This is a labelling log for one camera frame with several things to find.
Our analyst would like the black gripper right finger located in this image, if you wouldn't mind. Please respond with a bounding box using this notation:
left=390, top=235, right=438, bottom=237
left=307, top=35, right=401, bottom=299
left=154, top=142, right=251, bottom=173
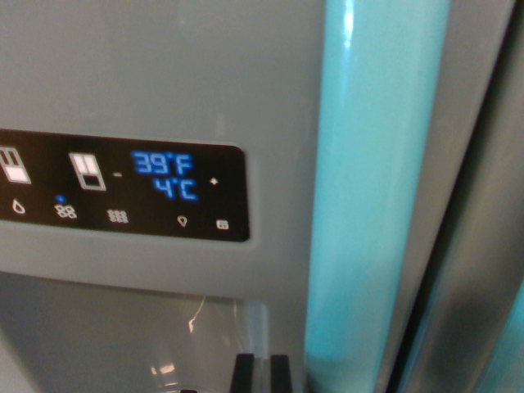
left=269, top=354, right=294, bottom=393

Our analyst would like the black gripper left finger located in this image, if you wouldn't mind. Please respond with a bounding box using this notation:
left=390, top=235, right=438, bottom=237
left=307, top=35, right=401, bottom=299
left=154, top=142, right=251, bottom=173
left=228, top=353, right=257, bottom=393

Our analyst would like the grey toy refrigerator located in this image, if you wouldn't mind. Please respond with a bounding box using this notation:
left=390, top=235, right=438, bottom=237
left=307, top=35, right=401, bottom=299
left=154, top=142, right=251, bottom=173
left=0, top=0, right=517, bottom=393

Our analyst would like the grey fridge door with logo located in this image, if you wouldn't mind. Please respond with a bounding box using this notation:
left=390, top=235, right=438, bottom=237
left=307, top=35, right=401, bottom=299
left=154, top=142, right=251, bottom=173
left=403, top=0, right=524, bottom=393

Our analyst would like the black display panel sticker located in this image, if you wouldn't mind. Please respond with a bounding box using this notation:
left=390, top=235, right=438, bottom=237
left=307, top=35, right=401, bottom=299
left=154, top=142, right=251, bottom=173
left=0, top=129, right=251, bottom=243

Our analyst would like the teal handle of dispenser door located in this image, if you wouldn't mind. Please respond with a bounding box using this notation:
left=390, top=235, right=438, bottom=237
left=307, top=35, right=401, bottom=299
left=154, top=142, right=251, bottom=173
left=305, top=0, right=452, bottom=393

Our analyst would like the teal handle of logo door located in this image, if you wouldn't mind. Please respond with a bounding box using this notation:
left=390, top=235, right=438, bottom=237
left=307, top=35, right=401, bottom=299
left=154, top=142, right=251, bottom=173
left=474, top=278, right=524, bottom=393

